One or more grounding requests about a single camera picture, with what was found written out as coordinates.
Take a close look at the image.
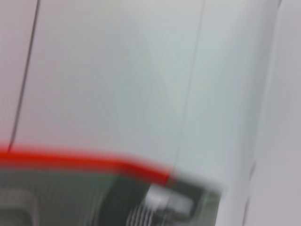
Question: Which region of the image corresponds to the grey-green perforated storage bin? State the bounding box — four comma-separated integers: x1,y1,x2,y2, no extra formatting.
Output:
0,164,224,226

